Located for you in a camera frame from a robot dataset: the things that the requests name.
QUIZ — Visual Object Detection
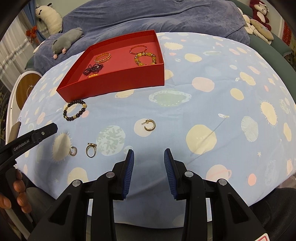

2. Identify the black and gold bead bracelet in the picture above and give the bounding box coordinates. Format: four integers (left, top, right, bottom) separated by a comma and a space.
63, 99, 88, 122

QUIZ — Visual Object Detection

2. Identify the gold knot ring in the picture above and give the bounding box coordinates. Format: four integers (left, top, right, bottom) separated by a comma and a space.
85, 142, 97, 159

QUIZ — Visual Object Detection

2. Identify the gold hoop earring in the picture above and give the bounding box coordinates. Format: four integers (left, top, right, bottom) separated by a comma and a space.
141, 119, 156, 132

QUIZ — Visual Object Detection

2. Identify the dark garnet bead strand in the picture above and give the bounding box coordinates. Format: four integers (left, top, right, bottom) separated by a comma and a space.
83, 64, 103, 76

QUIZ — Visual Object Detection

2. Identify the gold chain link bracelet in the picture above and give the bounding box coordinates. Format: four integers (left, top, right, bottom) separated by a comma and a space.
94, 52, 112, 64

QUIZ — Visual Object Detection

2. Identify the yellow green stone bracelet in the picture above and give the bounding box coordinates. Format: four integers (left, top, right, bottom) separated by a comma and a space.
134, 52, 158, 67

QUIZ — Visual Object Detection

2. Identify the thin gold bangle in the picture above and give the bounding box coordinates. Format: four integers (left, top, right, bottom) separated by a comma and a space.
129, 45, 147, 55

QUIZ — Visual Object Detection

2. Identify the person left hand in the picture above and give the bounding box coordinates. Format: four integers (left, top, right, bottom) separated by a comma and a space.
0, 169, 32, 213

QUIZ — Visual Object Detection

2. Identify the planet print blue sheet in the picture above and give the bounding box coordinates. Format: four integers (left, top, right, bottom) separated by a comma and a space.
17, 33, 295, 228

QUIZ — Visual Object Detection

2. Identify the grey mouse plush toy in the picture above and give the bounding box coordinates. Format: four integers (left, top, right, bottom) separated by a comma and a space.
51, 27, 83, 60

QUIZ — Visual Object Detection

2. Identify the white sheep plush toy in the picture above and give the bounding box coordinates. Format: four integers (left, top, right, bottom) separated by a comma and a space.
35, 3, 62, 35

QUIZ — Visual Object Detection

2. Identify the red shallow cardboard box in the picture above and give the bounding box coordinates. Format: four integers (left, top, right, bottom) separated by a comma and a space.
57, 30, 165, 102

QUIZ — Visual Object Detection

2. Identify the blue grey blanket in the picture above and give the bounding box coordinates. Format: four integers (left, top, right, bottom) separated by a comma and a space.
34, 1, 250, 74

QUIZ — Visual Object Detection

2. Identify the beige cookie plush cushion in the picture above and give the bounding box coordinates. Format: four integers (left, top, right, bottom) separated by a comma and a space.
250, 19, 274, 41

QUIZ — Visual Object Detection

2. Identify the red monkey plush toy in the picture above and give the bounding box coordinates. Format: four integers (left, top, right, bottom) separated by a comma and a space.
249, 0, 271, 30

